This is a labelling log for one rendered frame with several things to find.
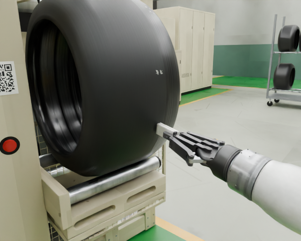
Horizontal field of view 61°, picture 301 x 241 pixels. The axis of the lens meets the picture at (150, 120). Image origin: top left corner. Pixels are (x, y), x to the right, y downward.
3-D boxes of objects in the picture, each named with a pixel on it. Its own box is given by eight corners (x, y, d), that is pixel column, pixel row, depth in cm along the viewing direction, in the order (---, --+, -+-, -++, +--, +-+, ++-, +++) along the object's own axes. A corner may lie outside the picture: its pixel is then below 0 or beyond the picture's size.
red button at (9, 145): (4, 153, 61) (2, 141, 60) (2, 151, 62) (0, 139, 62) (17, 150, 63) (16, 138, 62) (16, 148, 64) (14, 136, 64)
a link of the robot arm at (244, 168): (257, 167, 44) (227, 153, 49) (246, 209, 48) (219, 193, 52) (279, 153, 50) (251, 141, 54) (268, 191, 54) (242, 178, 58)
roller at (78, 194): (64, 200, 65) (57, 188, 68) (63, 211, 68) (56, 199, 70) (163, 160, 87) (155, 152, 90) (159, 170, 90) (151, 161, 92)
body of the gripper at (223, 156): (251, 146, 54) (214, 130, 61) (229, 157, 49) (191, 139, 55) (243, 176, 57) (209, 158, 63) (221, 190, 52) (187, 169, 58)
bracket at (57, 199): (62, 231, 63) (58, 195, 61) (16, 175, 92) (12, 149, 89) (75, 224, 65) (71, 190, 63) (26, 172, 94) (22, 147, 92)
